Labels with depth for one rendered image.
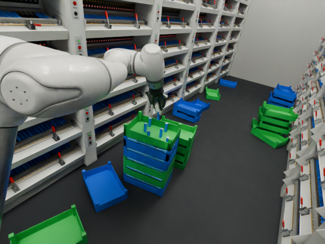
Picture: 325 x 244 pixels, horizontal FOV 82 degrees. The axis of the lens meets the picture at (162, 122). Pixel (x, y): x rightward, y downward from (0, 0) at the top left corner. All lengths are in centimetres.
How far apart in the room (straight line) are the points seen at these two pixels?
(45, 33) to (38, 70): 74
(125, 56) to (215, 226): 108
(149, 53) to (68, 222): 100
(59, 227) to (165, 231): 58
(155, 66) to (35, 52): 54
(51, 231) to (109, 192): 36
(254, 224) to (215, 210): 24
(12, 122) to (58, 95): 17
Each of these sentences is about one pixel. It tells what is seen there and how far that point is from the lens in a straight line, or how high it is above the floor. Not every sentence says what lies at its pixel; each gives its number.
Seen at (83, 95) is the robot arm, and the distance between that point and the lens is 37.
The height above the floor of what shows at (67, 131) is 34.
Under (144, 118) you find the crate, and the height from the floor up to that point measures 43.
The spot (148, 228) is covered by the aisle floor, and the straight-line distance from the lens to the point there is 123.
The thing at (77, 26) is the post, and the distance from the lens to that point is 115.
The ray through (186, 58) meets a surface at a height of 63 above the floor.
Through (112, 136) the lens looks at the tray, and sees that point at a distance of 160.
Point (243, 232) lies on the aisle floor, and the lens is 138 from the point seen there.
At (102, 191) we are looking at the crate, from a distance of 137.
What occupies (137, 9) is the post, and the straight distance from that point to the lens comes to 171.
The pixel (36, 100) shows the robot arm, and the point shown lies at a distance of 34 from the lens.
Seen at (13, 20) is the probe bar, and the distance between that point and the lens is 108.
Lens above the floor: 108
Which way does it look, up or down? 31 degrees down
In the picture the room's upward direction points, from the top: 8 degrees clockwise
